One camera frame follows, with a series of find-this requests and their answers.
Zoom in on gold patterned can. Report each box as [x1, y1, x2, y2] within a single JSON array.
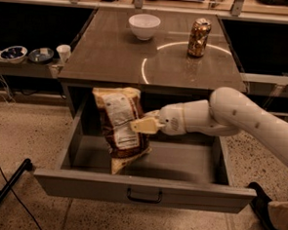
[[187, 18, 211, 58]]

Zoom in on black floor cable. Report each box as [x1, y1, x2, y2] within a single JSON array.
[[0, 147, 50, 230]]

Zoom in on black tripod leg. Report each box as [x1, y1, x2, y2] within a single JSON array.
[[0, 156, 34, 230]]

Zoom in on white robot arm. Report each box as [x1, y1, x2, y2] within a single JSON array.
[[131, 87, 288, 168]]

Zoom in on dark blue bowl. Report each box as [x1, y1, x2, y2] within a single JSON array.
[[28, 48, 54, 64]]

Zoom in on grey open drawer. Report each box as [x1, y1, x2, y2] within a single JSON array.
[[35, 96, 256, 213]]

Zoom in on cream robot base part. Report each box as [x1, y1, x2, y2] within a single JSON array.
[[268, 201, 288, 230]]

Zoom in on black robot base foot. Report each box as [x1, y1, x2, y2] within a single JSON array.
[[248, 182, 277, 230]]

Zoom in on black drawer handle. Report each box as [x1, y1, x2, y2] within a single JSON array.
[[126, 187, 163, 205]]

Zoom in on grey side shelf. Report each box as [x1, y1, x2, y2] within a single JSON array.
[[0, 59, 62, 79]]

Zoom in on white paper cup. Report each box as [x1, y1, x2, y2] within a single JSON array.
[[56, 45, 71, 63]]

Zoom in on grey cabinet counter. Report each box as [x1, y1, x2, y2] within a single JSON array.
[[55, 5, 253, 134]]

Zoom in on brown chip bag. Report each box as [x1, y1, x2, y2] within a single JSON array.
[[93, 88, 150, 174]]

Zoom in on blue bowl left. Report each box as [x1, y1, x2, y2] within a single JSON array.
[[0, 46, 27, 63]]

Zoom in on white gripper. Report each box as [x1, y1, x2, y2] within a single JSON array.
[[130, 103, 186, 135]]

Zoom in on white bowl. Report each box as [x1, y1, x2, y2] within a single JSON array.
[[128, 14, 160, 41]]

